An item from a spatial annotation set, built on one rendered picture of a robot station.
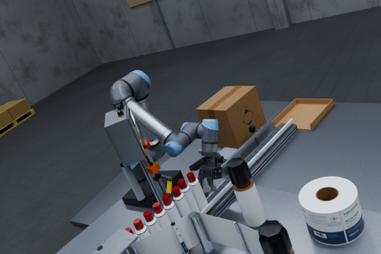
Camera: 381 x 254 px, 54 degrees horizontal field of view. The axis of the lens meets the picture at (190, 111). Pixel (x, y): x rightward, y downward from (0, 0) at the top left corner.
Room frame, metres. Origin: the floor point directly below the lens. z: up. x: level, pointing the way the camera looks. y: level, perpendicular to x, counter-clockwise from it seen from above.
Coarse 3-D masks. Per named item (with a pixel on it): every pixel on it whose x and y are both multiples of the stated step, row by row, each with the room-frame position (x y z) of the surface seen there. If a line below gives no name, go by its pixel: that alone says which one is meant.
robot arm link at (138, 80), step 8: (136, 72) 1.85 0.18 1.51; (120, 80) 1.79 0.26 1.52; (128, 80) 1.79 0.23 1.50; (136, 80) 1.80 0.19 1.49; (144, 80) 1.83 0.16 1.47; (136, 88) 1.78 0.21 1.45; (144, 88) 1.82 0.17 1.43; (136, 96) 1.80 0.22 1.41; (144, 96) 1.81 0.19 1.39; (144, 104) 1.83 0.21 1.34; (144, 136) 1.86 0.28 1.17; (152, 136) 1.86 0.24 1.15; (152, 144) 1.85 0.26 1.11; (160, 144) 1.89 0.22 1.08; (152, 152) 1.85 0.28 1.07; (160, 152) 1.88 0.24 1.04
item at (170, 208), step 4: (164, 196) 1.36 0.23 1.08; (168, 196) 1.35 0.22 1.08; (164, 200) 1.34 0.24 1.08; (168, 200) 1.34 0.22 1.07; (164, 204) 1.35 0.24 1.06; (168, 204) 1.34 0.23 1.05; (172, 204) 1.35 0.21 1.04; (164, 208) 1.34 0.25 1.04; (168, 208) 1.33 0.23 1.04; (172, 208) 1.34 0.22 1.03; (176, 208) 1.35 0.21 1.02; (168, 212) 1.33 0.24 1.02; (172, 212) 1.33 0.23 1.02; (176, 212) 1.34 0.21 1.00; (168, 216) 1.34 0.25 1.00; (172, 216) 1.33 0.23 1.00; (176, 216) 1.34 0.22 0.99; (180, 216) 1.35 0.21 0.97; (172, 220) 1.33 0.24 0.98; (176, 220) 1.33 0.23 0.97
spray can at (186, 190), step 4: (180, 180) 1.44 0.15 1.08; (184, 180) 1.43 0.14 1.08; (180, 184) 1.42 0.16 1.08; (184, 184) 1.42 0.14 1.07; (180, 188) 1.42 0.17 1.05; (184, 188) 1.42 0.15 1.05; (188, 188) 1.42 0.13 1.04; (184, 192) 1.41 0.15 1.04; (188, 192) 1.41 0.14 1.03; (188, 196) 1.41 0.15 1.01; (192, 196) 1.42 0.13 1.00; (188, 200) 1.41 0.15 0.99; (192, 200) 1.41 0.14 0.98; (188, 204) 1.41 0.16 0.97; (192, 204) 1.41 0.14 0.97; (196, 204) 1.42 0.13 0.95; (192, 208) 1.41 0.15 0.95; (196, 208) 1.41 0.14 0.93
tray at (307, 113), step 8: (296, 104) 2.23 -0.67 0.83; (304, 104) 2.18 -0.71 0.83; (312, 104) 2.14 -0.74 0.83; (320, 104) 2.10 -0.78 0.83; (328, 104) 2.00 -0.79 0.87; (288, 112) 2.16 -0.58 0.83; (296, 112) 2.12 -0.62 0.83; (304, 112) 2.08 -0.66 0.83; (312, 112) 2.04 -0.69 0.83; (320, 112) 1.94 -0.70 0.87; (280, 120) 2.10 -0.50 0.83; (288, 120) 2.06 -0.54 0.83; (296, 120) 2.02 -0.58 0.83; (304, 120) 1.98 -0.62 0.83; (312, 120) 1.95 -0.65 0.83; (304, 128) 1.89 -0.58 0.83; (312, 128) 1.86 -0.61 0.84
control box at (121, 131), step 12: (108, 120) 1.40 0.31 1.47; (120, 120) 1.35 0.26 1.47; (108, 132) 1.34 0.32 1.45; (120, 132) 1.35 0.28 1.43; (132, 132) 1.35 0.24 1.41; (120, 144) 1.35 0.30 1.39; (132, 144) 1.35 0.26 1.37; (120, 156) 1.34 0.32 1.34; (132, 156) 1.35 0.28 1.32; (144, 156) 1.35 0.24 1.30
